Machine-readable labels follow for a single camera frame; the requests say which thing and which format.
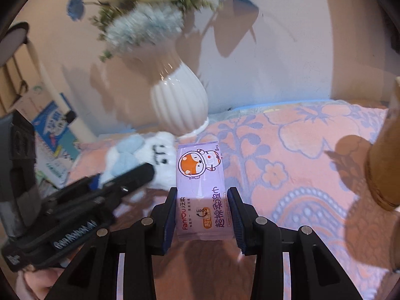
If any purple tissue pack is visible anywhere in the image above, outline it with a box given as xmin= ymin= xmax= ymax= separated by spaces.
xmin=175 ymin=141 xmax=234 ymax=241

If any blue study book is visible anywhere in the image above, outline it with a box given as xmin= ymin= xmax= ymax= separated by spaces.
xmin=32 ymin=91 xmax=80 ymax=188

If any pink patterned blanket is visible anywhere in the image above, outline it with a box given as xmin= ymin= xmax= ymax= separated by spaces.
xmin=66 ymin=99 xmax=400 ymax=300

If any white lamp pole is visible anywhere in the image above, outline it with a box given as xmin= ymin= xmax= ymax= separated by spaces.
xmin=26 ymin=39 xmax=96 ymax=143

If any white cloud plush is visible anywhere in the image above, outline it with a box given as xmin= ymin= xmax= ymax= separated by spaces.
xmin=100 ymin=131 xmax=177 ymax=190

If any wooden pen holder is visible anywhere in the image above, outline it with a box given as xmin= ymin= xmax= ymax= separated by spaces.
xmin=365 ymin=77 xmax=400 ymax=211

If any white ribbed vase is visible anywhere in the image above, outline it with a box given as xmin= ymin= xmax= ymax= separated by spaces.
xmin=149 ymin=48 xmax=209 ymax=138

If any artificial flower bouquet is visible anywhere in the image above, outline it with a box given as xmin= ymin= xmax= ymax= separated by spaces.
xmin=66 ymin=0 xmax=276 ymax=63

